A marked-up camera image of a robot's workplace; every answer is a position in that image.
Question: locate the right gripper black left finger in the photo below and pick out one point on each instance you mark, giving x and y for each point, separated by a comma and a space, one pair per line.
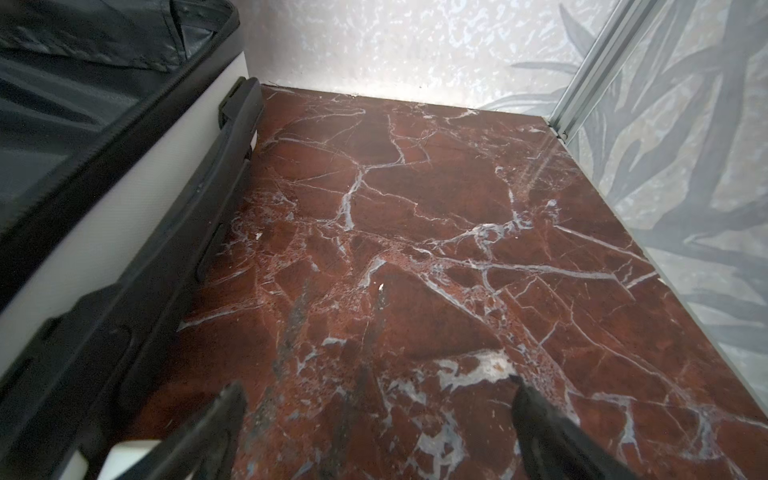
204, 447

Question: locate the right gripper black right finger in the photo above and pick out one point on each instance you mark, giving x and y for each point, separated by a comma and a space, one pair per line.
554, 447

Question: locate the white hard-shell suitcase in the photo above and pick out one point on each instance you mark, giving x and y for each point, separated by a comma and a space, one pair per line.
127, 132

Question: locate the aluminium cage frame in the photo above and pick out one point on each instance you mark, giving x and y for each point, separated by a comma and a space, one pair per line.
624, 29

